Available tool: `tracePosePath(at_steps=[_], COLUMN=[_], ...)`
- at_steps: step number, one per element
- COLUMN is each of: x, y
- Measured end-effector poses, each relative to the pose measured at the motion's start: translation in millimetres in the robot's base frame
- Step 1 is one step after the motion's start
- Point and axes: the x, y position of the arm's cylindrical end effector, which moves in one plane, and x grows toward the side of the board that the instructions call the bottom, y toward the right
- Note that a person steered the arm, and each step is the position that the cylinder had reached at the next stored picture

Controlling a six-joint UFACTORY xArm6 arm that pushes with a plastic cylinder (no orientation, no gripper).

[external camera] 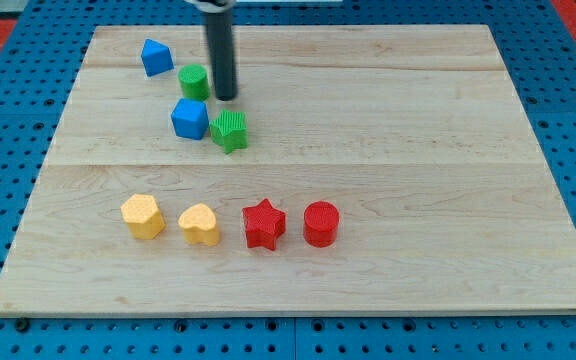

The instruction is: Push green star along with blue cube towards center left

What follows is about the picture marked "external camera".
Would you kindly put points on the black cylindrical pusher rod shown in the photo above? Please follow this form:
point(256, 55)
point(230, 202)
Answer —
point(218, 17)

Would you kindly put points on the yellow heart block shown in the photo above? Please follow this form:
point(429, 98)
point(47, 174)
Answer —
point(198, 225)

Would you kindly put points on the green star block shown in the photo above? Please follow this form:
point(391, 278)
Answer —
point(229, 130)

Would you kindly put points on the yellow hexagon block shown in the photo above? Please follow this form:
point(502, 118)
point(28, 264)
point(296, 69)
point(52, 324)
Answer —
point(142, 216)

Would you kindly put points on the red star block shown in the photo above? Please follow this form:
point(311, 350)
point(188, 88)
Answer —
point(263, 225)

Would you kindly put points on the blue cube block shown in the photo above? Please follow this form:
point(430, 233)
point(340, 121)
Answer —
point(190, 119)

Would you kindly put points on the red cylinder block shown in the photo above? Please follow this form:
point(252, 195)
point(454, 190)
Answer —
point(321, 222)

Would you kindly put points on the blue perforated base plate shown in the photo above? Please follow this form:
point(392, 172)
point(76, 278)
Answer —
point(38, 66)

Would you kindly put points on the green cylinder block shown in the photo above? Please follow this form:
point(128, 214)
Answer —
point(194, 82)

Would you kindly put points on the wooden board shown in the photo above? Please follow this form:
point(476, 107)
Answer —
point(414, 132)

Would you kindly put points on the blue triangular prism block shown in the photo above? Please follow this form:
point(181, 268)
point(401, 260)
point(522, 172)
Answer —
point(156, 58)

